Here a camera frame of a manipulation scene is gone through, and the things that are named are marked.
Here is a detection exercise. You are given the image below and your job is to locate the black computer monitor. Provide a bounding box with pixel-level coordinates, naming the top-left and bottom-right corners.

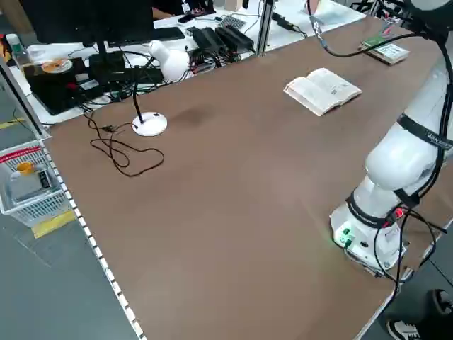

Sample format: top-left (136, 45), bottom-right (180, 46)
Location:
top-left (30, 0), bottom-right (155, 72)

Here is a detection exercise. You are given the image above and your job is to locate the black lamp cable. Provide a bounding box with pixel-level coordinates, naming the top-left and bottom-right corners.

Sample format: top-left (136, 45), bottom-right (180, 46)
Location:
top-left (83, 106), bottom-right (166, 178)

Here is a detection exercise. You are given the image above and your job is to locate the person's shoe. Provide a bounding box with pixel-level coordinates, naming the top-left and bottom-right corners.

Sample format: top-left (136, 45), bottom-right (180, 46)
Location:
top-left (386, 318), bottom-right (425, 340)

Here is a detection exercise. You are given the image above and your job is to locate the yellow capped plastic bottle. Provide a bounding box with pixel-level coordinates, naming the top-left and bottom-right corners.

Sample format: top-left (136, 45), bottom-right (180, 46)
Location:
top-left (6, 161), bottom-right (43, 208)

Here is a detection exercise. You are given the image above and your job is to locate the black docking box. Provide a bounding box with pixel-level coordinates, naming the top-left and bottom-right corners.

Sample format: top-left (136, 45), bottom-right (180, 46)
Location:
top-left (105, 66), bottom-right (164, 86)

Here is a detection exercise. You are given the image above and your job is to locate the white desk lamp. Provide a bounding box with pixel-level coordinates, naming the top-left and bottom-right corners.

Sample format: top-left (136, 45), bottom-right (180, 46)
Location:
top-left (131, 39), bottom-right (191, 137)

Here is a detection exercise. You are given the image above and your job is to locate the small grey keyboard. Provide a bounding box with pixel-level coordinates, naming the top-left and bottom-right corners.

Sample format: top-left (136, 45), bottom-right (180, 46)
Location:
top-left (217, 13), bottom-right (248, 30)

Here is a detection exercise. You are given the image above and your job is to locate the white paperback book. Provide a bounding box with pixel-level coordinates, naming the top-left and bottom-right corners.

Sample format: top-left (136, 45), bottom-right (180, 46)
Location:
top-left (282, 67), bottom-right (363, 117)

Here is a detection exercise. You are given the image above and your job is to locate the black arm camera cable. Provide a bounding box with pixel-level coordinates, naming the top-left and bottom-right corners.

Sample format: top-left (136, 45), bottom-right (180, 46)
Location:
top-left (306, 0), bottom-right (453, 199)

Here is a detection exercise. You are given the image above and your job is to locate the clear plastic bottle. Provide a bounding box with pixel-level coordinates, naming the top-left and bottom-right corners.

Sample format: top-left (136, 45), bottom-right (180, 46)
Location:
top-left (5, 33), bottom-right (32, 70)

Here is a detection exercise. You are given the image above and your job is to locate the black chair caster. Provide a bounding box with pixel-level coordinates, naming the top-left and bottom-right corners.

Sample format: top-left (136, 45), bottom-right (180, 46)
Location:
top-left (429, 288), bottom-right (453, 319)

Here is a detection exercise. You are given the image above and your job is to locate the green and white book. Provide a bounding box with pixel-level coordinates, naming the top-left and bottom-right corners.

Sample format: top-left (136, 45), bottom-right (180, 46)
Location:
top-left (359, 34), bottom-right (411, 61)

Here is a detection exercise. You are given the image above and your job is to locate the black power supply box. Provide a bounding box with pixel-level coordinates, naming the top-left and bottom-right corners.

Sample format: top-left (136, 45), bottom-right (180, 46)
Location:
top-left (214, 25), bottom-right (256, 51)
top-left (190, 27), bottom-right (228, 54)

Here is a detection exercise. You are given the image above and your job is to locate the black power adapter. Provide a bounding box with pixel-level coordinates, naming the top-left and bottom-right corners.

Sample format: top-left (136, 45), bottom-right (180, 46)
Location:
top-left (270, 12), bottom-right (295, 31)

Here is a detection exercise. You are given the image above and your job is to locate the black storage box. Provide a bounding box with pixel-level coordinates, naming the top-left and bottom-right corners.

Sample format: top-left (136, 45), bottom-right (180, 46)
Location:
top-left (23, 56), bottom-right (89, 116)

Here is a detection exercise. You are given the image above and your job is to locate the white plastic basket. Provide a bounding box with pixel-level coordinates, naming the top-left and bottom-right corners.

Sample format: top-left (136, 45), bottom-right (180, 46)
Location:
top-left (0, 139), bottom-right (76, 227)

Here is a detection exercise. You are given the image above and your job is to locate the aluminium frame post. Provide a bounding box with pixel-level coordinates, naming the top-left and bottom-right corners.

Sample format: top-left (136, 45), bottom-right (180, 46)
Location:
top-left (0, 58), bottom-right (50, 137)
top-left (256, 0), bottom-right (277, 57)

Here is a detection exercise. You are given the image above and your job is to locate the black keyboard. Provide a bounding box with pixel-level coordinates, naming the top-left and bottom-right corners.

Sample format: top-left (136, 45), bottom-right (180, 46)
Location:
top-left (105, 27), bottom-right (187, 49)

